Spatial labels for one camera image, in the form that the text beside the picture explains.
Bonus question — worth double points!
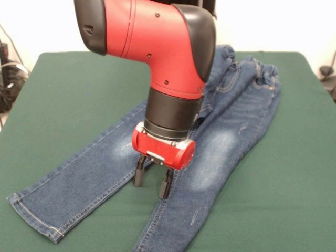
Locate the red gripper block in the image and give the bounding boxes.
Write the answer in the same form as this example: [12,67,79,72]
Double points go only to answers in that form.
[131,122,197,200]

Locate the blue denim jeans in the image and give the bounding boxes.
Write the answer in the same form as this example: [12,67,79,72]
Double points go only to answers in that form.
[6,44,281,252]

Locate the dark green table cloth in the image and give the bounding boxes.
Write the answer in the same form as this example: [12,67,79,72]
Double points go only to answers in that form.
[0,51,336,252]

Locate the black metal column stand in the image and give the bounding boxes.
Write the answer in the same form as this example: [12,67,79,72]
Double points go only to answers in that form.
[183,0,219,20]

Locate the black upright power strip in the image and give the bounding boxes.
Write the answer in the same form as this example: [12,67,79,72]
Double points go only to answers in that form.
[0,41,11,64]

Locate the black cable bundle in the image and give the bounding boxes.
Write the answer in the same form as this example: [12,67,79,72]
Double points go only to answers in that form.
[0,60,30,113]

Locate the white cable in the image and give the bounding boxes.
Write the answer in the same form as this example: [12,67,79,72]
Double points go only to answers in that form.
[0,60,29,78]

